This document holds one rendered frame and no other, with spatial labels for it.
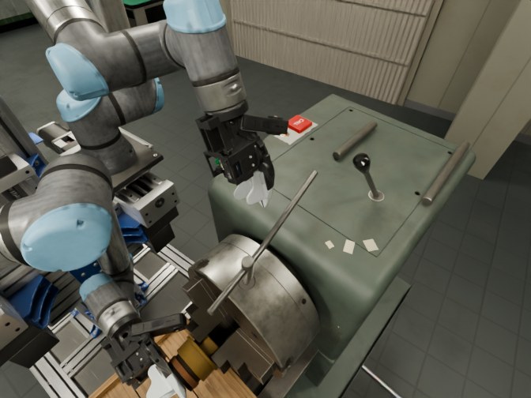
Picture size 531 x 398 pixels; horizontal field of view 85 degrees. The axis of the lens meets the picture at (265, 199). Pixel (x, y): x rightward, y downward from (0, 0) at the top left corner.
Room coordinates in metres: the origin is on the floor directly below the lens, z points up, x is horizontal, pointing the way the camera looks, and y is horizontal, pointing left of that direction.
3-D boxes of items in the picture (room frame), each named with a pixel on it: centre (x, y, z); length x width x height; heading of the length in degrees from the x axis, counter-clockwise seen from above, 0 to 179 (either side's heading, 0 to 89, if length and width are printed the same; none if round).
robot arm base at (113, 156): (0.70, 0.48, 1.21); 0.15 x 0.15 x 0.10
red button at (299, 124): (0.75, -0.10, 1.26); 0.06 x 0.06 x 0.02; 47
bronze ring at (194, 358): (0.16, 0.15, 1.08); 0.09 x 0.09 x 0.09; 48
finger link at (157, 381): (0.11, 0.20, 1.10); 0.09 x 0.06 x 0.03; 46
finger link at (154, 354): (0.15, 0.22, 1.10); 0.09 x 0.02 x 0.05; 46
